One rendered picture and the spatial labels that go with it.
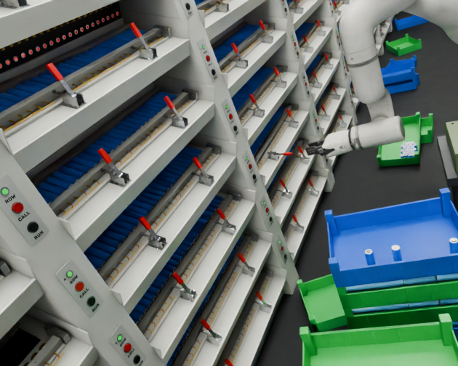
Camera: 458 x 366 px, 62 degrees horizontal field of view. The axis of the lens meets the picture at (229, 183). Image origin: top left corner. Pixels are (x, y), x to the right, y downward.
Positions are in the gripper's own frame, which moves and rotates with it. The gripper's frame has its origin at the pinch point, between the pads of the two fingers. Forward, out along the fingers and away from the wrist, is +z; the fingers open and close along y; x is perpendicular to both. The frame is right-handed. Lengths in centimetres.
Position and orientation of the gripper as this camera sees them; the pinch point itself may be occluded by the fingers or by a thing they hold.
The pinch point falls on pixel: (312, 148)
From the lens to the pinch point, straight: 146.3
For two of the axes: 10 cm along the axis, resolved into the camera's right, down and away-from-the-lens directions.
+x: -4.5, -8.0, -4.0
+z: -7.9, 1.6, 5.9
